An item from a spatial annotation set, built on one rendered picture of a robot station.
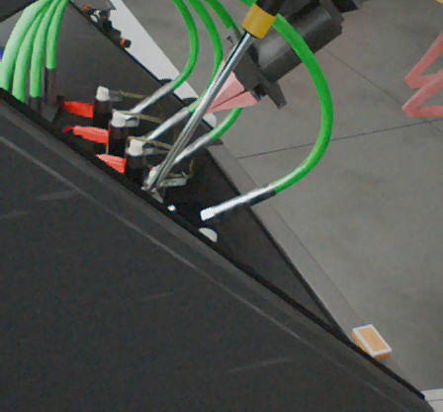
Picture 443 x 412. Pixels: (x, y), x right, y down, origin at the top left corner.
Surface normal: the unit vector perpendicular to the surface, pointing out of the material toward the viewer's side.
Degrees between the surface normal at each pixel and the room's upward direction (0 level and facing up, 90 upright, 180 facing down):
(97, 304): 90
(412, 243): 0
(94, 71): 90
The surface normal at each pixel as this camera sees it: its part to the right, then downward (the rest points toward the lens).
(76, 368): 0.40, 0.55
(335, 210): 0.13, -0.82
